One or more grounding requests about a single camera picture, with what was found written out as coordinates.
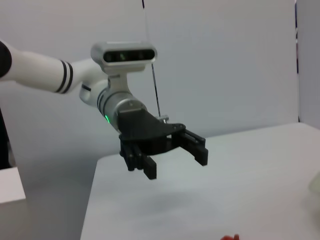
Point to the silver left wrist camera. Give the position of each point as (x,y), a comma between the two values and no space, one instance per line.
(125,56)

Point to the wavy green glass fruit plate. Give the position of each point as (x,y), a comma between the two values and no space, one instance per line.
(316,185)

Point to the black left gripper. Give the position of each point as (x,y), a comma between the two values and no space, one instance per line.
(142,130)

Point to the white box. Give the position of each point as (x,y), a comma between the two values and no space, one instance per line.
(10,185)

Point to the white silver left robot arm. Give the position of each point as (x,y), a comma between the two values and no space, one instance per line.
(37,70)

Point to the red object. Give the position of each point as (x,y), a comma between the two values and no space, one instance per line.
(228,238)

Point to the black robot body column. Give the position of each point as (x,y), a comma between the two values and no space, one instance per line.
(5,140)

